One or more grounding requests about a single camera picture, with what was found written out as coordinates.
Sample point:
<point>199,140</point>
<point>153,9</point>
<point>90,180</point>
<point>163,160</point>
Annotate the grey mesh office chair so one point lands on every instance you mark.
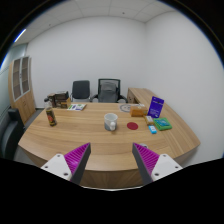
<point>108,91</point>

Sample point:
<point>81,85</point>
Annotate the ceiling light panel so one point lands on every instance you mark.
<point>20,35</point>

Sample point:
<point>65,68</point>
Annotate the green packets stack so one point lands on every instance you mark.
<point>162,123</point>

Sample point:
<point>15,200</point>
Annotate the white green printed leaflet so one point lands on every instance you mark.
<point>76,107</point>

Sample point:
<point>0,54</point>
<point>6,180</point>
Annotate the black office chair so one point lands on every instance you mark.
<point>81,90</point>

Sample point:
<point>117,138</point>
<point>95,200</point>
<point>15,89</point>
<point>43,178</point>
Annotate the small tan box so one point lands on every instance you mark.
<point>149,120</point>

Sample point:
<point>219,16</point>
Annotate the black leather armchair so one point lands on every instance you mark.
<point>10,135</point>

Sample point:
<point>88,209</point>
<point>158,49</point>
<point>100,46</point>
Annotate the wooden side cabinet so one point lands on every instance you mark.
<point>136,95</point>

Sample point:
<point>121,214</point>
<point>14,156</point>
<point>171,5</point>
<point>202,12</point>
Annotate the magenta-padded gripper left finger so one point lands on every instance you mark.
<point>78,158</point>

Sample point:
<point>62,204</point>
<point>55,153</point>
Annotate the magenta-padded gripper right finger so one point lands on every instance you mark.
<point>146,158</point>

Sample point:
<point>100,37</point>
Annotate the small blue packet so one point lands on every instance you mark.
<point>152,129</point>

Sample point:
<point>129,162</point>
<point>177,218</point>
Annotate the orange-brown box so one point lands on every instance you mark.
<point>138,110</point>

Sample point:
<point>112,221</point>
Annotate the wooden cabinet with glass doors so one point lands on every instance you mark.
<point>21,90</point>

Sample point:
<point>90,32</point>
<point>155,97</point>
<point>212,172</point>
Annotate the purple pouch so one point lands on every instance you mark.
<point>155,107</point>

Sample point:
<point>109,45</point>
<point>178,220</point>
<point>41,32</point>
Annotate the flat round red coaster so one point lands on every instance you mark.
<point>132,126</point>

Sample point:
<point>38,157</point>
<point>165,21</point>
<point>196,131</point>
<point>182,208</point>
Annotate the large brown cardboard box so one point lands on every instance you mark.
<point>63,100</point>

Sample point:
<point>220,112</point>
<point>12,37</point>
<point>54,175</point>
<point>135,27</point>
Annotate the clear drink bottle black cap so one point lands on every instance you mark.
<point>51,116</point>

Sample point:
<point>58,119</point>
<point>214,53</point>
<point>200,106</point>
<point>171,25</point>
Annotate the white mug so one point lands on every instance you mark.
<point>109,120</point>

